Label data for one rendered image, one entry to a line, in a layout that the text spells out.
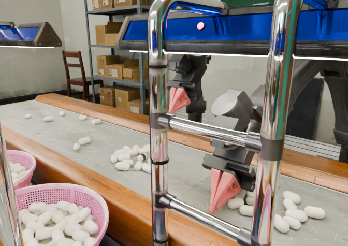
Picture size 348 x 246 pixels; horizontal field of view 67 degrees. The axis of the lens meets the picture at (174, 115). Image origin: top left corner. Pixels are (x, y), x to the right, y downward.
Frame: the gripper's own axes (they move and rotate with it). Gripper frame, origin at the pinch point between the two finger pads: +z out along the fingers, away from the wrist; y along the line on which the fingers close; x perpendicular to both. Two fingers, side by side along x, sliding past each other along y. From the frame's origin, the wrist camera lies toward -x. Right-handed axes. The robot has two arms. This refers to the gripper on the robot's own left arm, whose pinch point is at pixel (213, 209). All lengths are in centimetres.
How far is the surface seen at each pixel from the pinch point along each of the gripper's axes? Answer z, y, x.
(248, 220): -1.4, 5.7, 3.5
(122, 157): -3.5, -30.9, 3.1
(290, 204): -7.8, 11.0, 6.4
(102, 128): -13, -58, 13
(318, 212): -8.5, 15.6, 7.5
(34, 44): -19, -62, -23
